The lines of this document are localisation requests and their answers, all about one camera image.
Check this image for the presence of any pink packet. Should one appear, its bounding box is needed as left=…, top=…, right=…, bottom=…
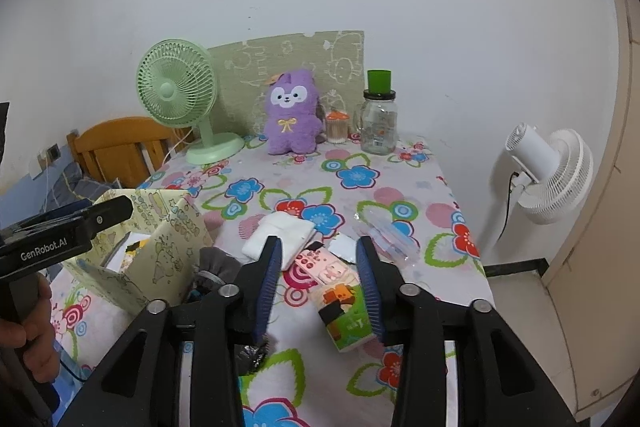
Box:
left=294, top=241, right=357, bottom=288

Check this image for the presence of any clear plastic packet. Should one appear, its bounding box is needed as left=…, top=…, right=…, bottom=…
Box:
left=356, top=202, right=423, bottom=265

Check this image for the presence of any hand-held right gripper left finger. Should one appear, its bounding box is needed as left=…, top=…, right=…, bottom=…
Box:
left=57, top=235, right=283, bottom=427

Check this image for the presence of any white cloth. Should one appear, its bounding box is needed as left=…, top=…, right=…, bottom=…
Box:
left=242, top=212, right=316, bottom=271

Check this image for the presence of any cotton swab jar orange lid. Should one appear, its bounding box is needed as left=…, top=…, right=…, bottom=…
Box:
left=325, top=108, right=349, bottom=144

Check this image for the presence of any glass mug jar black lid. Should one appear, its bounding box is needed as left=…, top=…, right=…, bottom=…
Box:
left=354, top=90, right=398, bottom=154

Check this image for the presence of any purple plush toy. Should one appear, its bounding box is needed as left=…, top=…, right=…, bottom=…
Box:
left=262, top=68, right=325, bottom=156

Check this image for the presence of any green printed board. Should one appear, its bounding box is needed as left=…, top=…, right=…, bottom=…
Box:
left=206, top=29, right=366, bottom=138

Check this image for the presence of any printed yellow storage box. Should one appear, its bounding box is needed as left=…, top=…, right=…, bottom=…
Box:
left=62, top=188, right=215, bottom=315

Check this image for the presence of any blue plaid bedding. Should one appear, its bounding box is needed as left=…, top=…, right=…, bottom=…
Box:
left=0, top=162, right=121, bottom=229

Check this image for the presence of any white standing fan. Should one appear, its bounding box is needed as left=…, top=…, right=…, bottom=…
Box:
left=504, top=123, right=594, bottom=226

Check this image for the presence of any beige wooden door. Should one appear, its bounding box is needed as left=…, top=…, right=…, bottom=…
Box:
left=542, top=0, right=640, bottom=423

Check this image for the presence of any green plastic cup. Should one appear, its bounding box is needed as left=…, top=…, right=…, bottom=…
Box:
left=367, top=69, right=392, bottom=94

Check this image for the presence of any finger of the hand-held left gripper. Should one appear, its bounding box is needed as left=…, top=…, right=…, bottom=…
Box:
left=14, top=201, right=96, bottom=234
left=76, top=196, right=135, bottom=234

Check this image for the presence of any small white sachet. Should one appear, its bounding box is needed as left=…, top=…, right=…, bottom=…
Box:
left=327, top=233, right=359, bottom=265

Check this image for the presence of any black fan cable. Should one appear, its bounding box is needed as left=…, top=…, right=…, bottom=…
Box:
left=500, top=169, right=521, bottom=249

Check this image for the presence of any person's left hand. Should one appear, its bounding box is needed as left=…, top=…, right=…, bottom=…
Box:
left=0, top=274, right=61, bottom=375

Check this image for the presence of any white fan cable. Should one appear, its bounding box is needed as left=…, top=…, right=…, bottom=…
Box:
left=155, top=126, right=193, bottom=168

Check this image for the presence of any green desk fan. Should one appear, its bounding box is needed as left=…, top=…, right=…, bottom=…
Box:
left=136, top=39, right=246, bottom=166

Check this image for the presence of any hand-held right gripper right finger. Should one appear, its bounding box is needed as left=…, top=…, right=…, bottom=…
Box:
left=355, top=235, right=583, bottom=427

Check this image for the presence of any colourful carton pack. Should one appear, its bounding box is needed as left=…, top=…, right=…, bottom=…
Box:
left=318, top=282, right=386, bottom=354

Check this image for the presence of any grey cloth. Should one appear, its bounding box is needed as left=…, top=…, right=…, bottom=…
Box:
left=192, top=247, right=246, bottom=303

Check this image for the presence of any black crinkled plastic bag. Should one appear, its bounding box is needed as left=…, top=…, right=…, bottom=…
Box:
left=235, top=341, right=273, bottom=376

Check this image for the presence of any floral tablecloth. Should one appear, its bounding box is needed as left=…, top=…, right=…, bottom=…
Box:
left=47, top=134, right=493, bottom=427

